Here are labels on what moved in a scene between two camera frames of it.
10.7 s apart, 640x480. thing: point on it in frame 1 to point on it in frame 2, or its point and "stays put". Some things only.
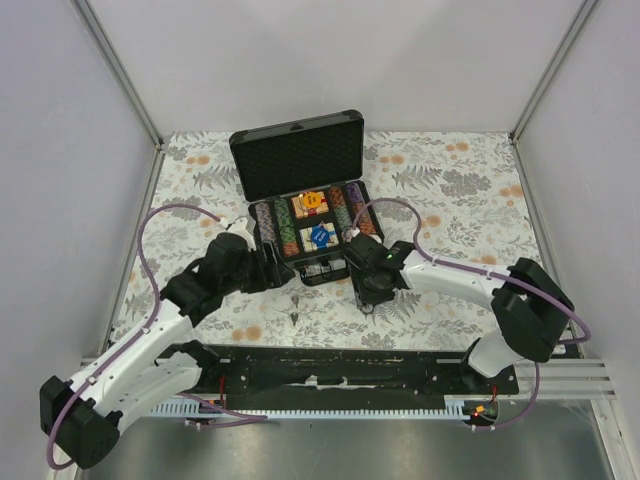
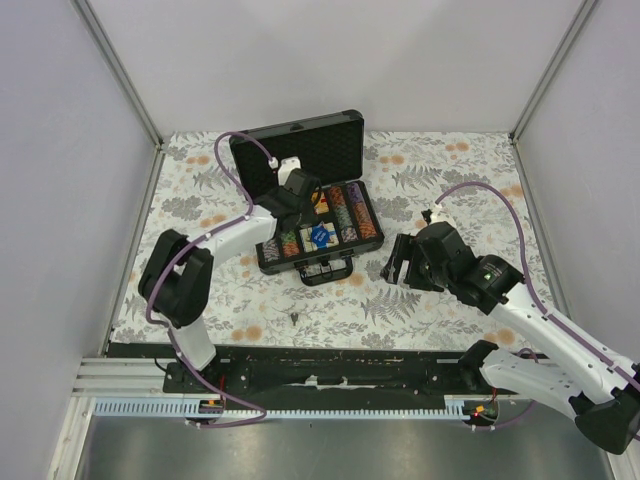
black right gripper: x=365 y=296 to x=406 y=248
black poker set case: x=304 y=185 stays put
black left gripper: x=273 y=275 to x=309 y=216
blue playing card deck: x=306 y=238 stays put
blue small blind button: x=320 y=237 stays put
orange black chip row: x=342 y=212 stays put
